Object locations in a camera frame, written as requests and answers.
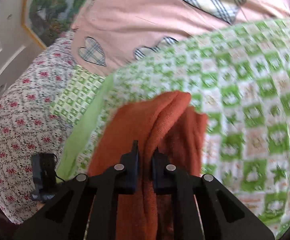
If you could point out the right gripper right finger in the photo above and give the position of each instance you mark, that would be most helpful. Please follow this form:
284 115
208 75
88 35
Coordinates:
203 208

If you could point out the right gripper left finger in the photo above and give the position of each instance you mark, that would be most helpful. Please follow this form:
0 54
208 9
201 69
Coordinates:
85 207

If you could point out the rust orange sweater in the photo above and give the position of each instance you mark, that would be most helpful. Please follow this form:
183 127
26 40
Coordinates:
167 123

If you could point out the floral bed sheet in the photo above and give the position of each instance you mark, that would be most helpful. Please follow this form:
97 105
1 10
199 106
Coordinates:
27 126

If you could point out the green checkered quilt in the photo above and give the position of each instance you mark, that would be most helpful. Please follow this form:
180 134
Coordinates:
239 76

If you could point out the framed landscape painting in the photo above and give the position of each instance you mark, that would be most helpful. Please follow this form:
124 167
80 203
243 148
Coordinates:
47 20

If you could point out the pink heart-patterned duvet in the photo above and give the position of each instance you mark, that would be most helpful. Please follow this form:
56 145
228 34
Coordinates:
111 33

